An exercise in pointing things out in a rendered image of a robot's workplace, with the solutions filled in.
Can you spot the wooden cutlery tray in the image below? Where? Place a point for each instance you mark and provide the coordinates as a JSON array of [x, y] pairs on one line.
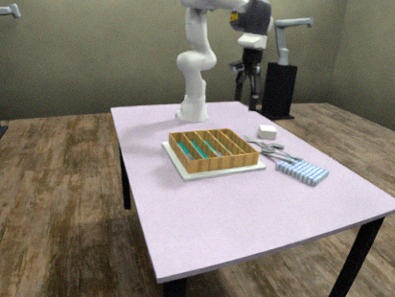
[[201, 145]]

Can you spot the blue and white checked towel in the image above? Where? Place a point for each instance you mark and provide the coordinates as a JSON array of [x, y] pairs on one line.
[[303, 171]]

